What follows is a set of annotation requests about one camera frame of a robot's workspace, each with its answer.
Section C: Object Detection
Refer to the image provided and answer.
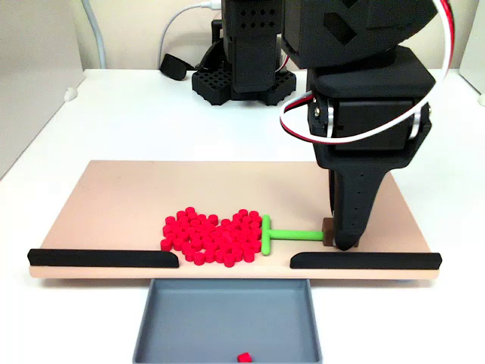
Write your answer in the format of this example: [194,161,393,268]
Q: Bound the black board edge rail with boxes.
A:
[27,248,180,269]
[289,251,443,271]

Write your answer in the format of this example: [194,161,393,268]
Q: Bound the pale grey thick cable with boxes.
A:
[80,0,108,71]

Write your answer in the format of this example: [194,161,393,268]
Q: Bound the red granule pile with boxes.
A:
[160,206,263,268]

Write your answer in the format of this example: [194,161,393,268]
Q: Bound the white red black servo cable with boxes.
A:
[279,0,455,147]

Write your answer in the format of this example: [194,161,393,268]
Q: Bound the green T pusher brown handle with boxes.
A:
[260,215,336,256]

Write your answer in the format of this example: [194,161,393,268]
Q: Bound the beige rectangular work board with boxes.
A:
[29,160,443,282]

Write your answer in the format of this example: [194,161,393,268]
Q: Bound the white USB cable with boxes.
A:
[156,1,223,71]

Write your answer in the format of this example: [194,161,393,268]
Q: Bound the black table clamp knob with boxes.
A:
[158,53,189,82]

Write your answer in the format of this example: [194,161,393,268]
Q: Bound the grey square collection tray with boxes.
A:
[131,278,324,364]

